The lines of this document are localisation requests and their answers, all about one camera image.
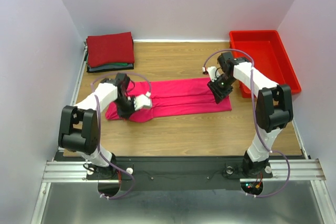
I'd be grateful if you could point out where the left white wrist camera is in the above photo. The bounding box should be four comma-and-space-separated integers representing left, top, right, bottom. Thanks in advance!
133, 92, 152, 111

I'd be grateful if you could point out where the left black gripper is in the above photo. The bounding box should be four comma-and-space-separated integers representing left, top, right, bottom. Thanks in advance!
113, 95, 140, 120

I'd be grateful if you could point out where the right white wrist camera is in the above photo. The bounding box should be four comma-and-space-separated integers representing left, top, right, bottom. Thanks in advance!
202, 67, 220, 82

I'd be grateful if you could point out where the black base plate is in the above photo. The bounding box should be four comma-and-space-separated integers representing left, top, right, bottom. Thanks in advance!
86, 156, 274, 192

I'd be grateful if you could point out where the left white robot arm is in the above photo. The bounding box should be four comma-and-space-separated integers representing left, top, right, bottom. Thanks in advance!
58, 73, 135, 179

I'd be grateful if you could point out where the folded dark red shirt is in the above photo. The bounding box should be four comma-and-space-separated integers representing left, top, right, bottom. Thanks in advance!
86, 32, 135, 67

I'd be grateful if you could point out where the pink t shirt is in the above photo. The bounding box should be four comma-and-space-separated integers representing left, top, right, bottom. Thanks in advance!
104, 77, 233, 124

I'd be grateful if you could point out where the aluminium frame rail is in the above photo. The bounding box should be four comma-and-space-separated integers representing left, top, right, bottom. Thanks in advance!
32, 157, 334, 223

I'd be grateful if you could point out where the folded green shirt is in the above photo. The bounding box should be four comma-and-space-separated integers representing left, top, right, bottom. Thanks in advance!
104, 62, 133, 68

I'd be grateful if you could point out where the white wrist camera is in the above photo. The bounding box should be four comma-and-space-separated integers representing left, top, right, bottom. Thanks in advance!
202, 67, 220, 82
133, 92, 152, 111

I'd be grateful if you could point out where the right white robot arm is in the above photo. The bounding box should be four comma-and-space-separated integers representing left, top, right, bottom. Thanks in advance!
202, 49, 293, 177

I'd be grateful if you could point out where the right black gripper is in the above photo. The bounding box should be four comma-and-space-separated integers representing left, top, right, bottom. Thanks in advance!
207, 74, 236, 104

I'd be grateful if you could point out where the red plastic bin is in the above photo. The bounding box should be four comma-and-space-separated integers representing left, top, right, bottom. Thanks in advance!
229, 30, 301, 94

